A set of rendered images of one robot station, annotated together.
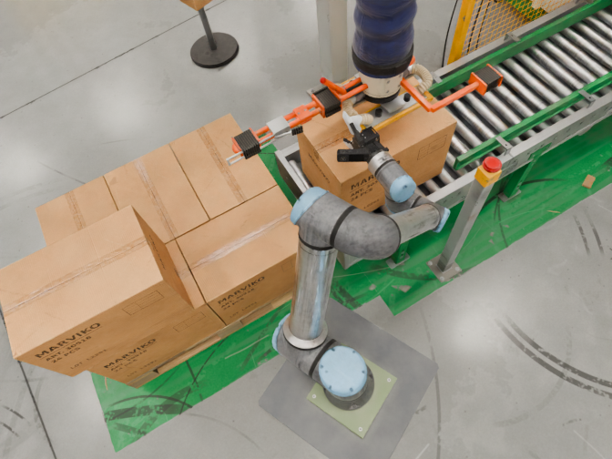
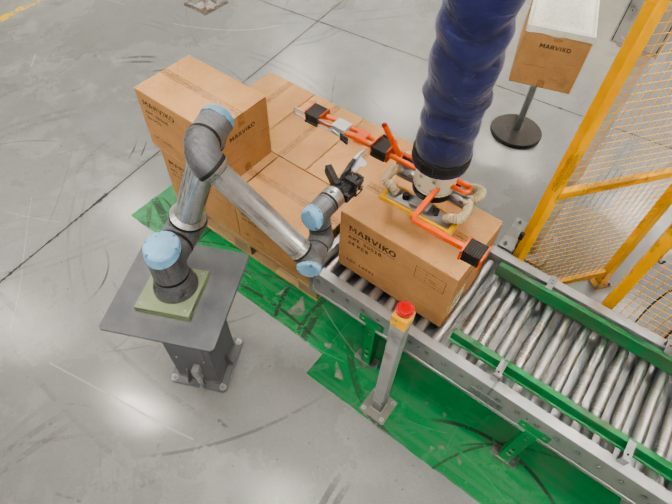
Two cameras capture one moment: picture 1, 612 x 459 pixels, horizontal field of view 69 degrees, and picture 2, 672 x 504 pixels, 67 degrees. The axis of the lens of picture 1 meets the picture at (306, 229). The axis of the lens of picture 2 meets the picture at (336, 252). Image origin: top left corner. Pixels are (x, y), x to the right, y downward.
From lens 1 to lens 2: 1.40 m
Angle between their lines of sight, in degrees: 30
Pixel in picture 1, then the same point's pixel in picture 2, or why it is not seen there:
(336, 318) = (231, 264)
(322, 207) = (205, 113)
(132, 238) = (238, 107)
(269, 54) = (541, 172)
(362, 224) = (197, 136)
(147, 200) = (304, 127)
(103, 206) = (288, 105)
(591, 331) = not seen: outside the picture
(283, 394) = not seen: hidden behind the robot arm
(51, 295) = (181, 86)
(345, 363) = (164, 245)
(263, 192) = not seen: hidden behind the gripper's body
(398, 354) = (213, 317)
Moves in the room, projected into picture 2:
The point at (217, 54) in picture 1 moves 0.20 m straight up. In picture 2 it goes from (511, 134) to (519, 113)
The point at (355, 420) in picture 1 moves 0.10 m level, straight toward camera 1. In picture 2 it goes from (147, 298) to (122, 302)
